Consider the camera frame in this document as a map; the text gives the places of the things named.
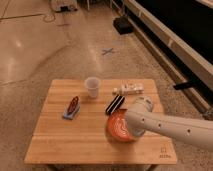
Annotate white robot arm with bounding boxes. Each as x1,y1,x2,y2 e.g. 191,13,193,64
124,96,213,151

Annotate translucent plastic cup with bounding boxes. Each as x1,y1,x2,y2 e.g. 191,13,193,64
84,77,100,98

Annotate black white striped block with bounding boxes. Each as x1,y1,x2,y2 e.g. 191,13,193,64
105,95,125,115

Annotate red brown spoon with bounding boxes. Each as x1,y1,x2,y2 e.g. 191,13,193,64
67,96,79,114

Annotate wooden table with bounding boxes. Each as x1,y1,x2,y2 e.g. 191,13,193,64
25,79,177,166

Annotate black box on floor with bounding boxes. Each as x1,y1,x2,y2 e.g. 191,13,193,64
113,17,133,35

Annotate long white black bench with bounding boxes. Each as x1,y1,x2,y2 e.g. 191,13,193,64
109,0,213,116

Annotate white device on floor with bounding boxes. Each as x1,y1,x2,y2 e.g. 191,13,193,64
50,0,78,12

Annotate black cable on floor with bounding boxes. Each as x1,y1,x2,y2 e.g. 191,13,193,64
0,12,58,24

